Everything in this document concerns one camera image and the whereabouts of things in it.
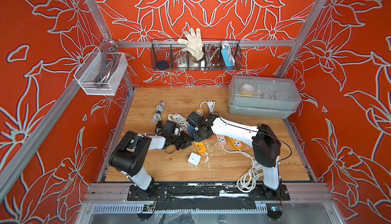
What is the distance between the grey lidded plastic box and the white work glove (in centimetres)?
29

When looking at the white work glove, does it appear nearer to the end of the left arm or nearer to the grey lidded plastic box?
the grey lidded plastic box

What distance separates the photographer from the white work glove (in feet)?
2.93

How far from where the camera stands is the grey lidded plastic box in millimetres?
912
